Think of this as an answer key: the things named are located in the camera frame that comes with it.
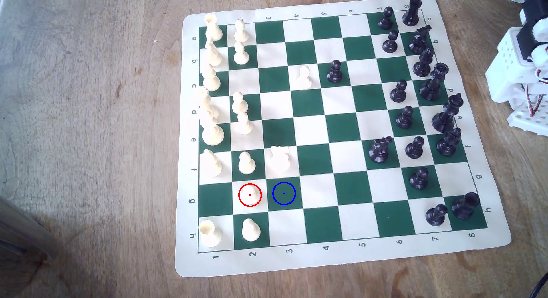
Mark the black chess king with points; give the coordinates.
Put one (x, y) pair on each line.
(444, 119)

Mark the black chess queen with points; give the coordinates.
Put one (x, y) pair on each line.
(431, 87)

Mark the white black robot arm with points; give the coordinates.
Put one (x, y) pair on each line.
(507, 67)

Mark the black chess knight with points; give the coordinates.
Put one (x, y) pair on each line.
(418, 42)
(379, 151)

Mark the white chess knight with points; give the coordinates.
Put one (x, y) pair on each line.
(212, 55)
(279, 159)

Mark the white chess queen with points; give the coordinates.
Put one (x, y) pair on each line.
(204, 100)

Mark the white chess rook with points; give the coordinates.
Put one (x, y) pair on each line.
(210, 236)
(213, 29)

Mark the black chess pawn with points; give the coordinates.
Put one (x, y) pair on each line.
(398, 93)
(414, 149)
(386, 20)
(404, 119)
(390, 43)
(436, 216)
(334, 73)
(419, 180)

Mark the white chess king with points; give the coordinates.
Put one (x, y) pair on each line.
(212, 133)

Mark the grey metal frame object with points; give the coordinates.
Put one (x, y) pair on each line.
(23, 234)

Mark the green white chess mat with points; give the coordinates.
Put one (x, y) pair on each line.
(314, 159)

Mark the white chess bishop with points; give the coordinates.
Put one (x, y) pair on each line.
(211, 165)
(211, 80)

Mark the black chess bishop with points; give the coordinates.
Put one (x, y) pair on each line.
(448, 145)
(423, 65)

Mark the black chess rook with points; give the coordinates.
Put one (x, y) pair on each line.
(465, 206)
(412, 15)

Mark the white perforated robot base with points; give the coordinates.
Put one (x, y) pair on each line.
(524, 118)

